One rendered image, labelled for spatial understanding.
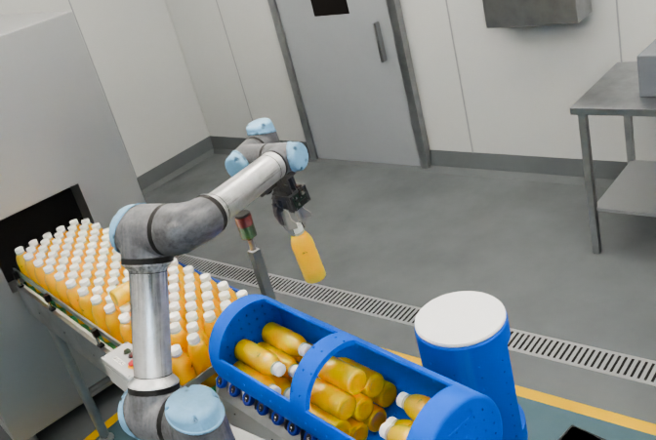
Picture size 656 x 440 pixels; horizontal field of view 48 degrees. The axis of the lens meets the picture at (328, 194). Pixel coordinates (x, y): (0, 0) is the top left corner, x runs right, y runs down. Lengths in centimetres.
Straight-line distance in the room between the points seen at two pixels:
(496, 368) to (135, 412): 107
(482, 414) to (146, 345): 78
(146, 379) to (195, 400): 13
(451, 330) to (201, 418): 91
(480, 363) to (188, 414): 95
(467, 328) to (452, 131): 353
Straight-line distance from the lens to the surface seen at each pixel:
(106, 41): 694
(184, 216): 162
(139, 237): 167
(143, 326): 172
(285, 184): 207
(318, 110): 634
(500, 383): 235
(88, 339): 316
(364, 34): 575
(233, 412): 248
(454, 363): 226
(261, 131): 201
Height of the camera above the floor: 237
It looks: 24 degrees down
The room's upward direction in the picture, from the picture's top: 15 degrees counter-clockwise
